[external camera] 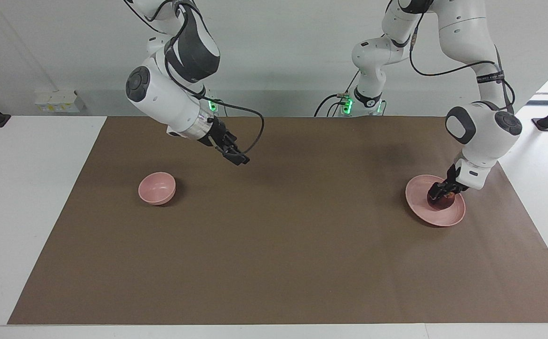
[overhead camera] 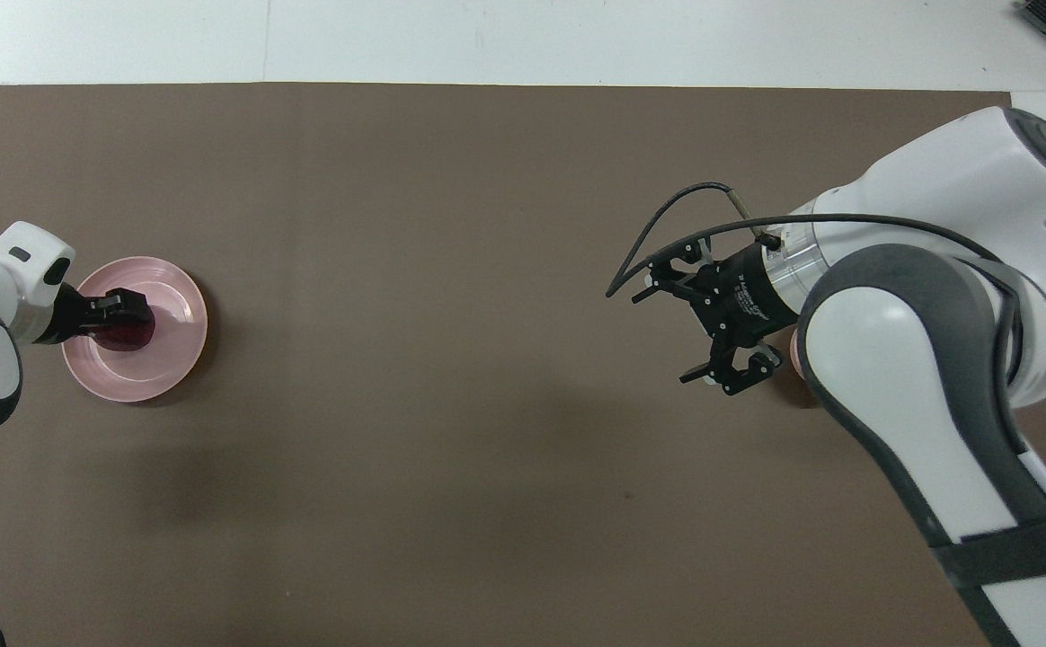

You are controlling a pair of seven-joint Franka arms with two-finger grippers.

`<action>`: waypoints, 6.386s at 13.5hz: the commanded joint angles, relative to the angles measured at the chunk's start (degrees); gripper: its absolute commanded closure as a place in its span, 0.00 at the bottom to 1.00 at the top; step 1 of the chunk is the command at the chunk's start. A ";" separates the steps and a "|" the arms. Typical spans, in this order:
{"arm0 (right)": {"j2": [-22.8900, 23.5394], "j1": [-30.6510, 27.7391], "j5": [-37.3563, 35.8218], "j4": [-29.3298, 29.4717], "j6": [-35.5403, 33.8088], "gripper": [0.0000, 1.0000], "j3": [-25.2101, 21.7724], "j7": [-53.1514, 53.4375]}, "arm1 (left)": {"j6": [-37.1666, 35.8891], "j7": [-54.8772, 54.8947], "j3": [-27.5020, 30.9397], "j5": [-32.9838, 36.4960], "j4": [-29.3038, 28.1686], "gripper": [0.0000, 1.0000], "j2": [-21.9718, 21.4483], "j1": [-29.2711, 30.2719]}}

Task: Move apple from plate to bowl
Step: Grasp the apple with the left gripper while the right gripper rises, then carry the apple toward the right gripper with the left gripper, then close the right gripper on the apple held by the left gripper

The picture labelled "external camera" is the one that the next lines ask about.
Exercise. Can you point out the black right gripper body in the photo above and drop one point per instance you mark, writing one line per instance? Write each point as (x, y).
(215, 134)

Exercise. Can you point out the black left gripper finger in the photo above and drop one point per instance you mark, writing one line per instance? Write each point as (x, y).
(434, 192)
(455, 192)

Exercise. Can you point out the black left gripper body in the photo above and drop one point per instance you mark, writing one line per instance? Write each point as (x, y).
(450, 181)

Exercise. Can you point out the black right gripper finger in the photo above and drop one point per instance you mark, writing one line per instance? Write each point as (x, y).
(233, 141)
(236, 157)

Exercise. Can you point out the dark red apple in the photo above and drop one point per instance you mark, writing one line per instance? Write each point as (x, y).
(443, 203)

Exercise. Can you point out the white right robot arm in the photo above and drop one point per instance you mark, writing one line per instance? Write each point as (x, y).
(161, 99)

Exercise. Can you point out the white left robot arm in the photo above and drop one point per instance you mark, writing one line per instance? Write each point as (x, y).
(483, 127)

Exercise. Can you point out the pink plate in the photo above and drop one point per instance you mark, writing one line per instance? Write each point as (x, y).
(417, 197)

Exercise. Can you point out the pink bowl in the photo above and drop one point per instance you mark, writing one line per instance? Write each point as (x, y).
(157, 188)

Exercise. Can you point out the brown table mat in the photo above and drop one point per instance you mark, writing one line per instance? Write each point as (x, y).
(274, 235)

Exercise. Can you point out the white power strip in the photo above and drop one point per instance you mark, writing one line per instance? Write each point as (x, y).
(60, 101)

